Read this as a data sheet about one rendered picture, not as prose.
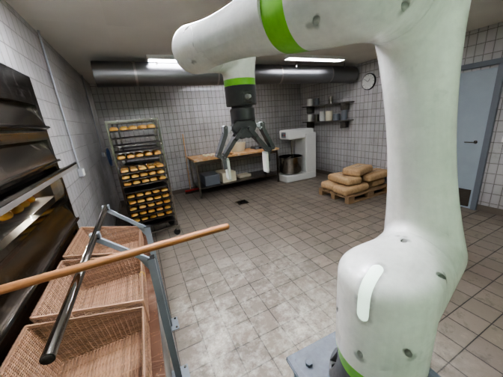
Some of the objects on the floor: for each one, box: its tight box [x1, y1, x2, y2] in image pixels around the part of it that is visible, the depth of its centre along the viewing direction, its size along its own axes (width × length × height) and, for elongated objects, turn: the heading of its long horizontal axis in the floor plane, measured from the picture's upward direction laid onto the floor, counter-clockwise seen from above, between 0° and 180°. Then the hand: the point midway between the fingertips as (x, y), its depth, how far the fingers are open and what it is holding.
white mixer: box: [277, 128, 316, 183], centre depth 616 cm, size 100×66×132 cm, turn 131°
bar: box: [39, 204, 190, 377], centre depth 130 cm, size 31×127×118 cm, turn 41°
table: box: [187, 147, 279, 199], centre depth 593 cm, size 220×80×90 cm, turn 131°
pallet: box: [319, 183, 387, 204], centre depth 482 cm, size 120×80×14 cm, turn 131°
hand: (248, 172), depth 76 cm, fingers open, 13 cm apart
